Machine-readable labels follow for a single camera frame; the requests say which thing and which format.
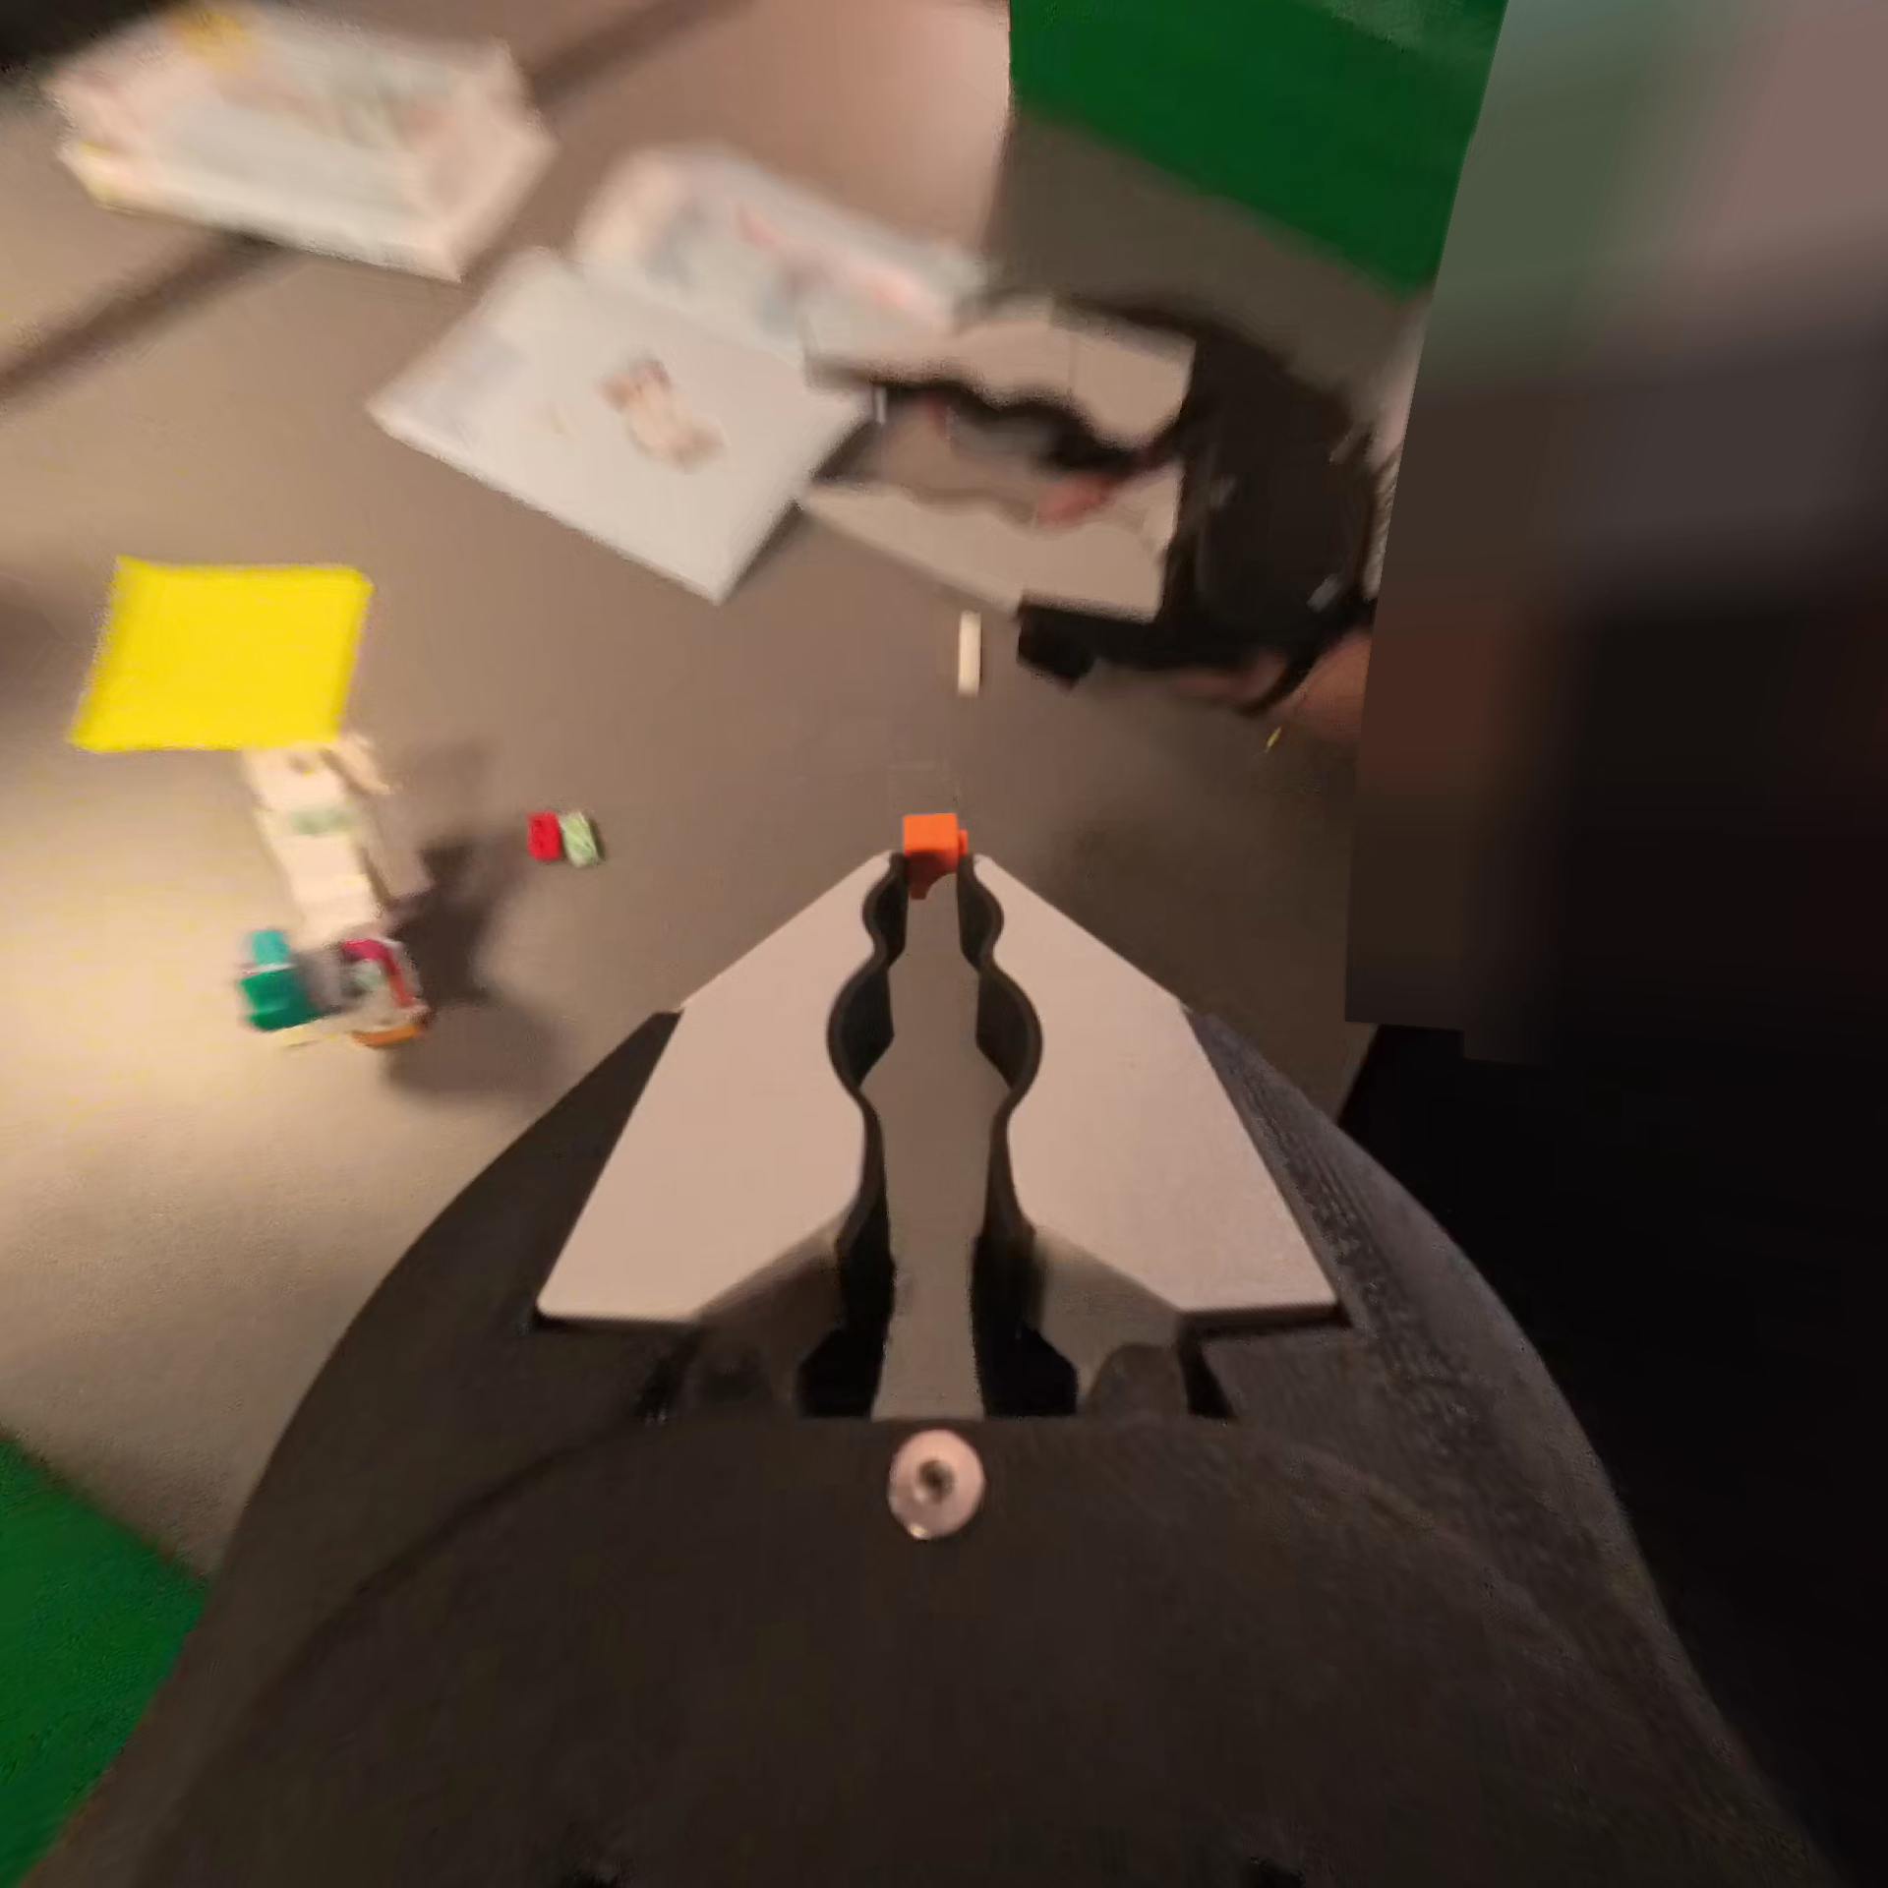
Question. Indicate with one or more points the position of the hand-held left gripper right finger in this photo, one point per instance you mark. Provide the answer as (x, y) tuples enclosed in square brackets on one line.
[(1166, 1165)]

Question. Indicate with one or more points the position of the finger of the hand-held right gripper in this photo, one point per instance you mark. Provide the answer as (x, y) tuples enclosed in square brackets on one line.
[(1062, 361), (1079, 552)]

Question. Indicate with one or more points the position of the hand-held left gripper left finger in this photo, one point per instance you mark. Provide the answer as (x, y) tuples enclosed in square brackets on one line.
[(723, 1151)]

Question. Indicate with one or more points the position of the orange lego piece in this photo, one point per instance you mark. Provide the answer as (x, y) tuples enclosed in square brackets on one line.
[(931, 840)]

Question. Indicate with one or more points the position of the white lego animal model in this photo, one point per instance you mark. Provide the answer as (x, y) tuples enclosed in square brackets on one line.
[(318, 856)]

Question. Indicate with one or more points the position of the long white lego plate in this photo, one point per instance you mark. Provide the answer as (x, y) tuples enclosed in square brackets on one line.
[(968, 652)]

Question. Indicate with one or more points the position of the small light green lego piece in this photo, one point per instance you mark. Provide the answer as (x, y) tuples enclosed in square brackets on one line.
[(582, 840)]

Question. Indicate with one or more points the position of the small red lego piece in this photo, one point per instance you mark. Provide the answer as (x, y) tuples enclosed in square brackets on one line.
[(544, 836)]

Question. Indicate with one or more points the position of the open lego instruction booklet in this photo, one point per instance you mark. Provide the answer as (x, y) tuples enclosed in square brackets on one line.
[(619, 428)]

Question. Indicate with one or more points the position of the green plastic bin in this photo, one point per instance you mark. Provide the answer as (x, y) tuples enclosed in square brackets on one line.
[(1255, 103)]

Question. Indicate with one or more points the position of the yellow sticky note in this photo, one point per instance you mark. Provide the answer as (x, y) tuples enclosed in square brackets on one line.
[(223, 656)]

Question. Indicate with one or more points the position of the stack of paper booklets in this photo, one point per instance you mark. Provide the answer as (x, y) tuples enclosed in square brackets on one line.
[(295, 133)]

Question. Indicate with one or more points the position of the green plastic container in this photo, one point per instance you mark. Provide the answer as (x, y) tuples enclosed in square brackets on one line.
[(74, 1651)]

